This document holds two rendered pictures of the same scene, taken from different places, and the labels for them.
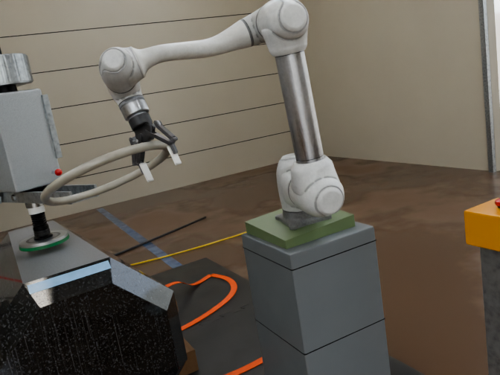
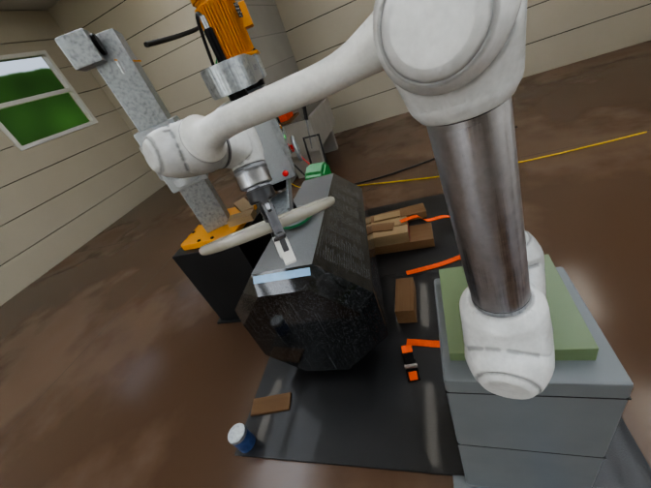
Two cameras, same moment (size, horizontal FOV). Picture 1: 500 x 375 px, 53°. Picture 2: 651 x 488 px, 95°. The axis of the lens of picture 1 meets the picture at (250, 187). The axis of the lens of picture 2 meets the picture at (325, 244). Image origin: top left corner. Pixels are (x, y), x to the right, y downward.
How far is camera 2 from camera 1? 1.39 m
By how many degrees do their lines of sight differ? 51
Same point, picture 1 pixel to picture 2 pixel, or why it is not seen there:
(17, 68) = (229, 77)
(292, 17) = (424, 29)
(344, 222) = (571, 353)
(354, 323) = (542, 446)
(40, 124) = (265, 129)
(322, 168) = (507, 337)
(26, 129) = not seen: hidden behind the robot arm
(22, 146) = not seen: hidden behind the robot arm
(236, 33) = (369, 41)
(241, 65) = not seen: outside the picture
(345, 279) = (541, 416)
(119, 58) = (152, 156)
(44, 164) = (276, 164)
